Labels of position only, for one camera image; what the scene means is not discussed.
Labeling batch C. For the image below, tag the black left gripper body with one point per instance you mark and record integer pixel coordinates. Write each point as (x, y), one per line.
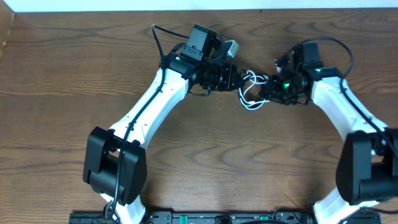
(232, 78)

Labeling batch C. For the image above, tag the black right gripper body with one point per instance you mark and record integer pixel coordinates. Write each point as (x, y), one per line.
(265, 90)

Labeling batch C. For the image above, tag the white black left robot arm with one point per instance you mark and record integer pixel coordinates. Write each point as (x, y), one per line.
(115, 160)

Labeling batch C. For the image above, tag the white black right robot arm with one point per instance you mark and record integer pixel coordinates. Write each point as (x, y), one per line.
(366, 174)

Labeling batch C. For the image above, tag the black mounting rail base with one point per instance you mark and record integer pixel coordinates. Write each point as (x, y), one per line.
(163, 217)

